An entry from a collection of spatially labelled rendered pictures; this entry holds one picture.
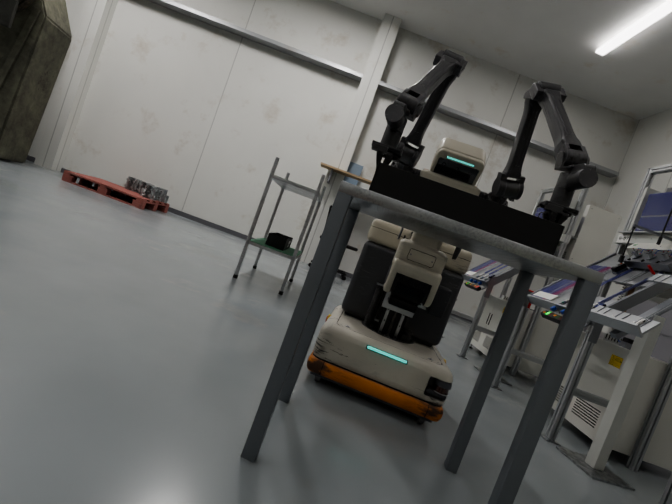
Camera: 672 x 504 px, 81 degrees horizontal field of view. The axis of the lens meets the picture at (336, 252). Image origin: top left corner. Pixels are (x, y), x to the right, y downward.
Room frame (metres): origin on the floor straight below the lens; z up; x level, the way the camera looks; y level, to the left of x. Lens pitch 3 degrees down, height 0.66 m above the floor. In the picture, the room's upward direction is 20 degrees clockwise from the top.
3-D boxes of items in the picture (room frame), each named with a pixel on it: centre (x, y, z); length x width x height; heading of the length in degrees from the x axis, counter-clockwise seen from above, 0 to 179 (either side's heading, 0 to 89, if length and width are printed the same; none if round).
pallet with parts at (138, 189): (6.21, 3.56, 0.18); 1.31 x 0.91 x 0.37; 92
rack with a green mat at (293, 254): (3.82, 0.55, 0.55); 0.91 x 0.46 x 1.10; 2
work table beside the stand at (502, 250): (1.23, -0.32, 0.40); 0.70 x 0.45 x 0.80; 85
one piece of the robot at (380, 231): (2.10, -0.40, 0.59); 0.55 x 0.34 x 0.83; 85
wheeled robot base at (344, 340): (2.01, -0.39, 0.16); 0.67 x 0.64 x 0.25; 175
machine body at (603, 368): (2.54, -2.07, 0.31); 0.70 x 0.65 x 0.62; 2
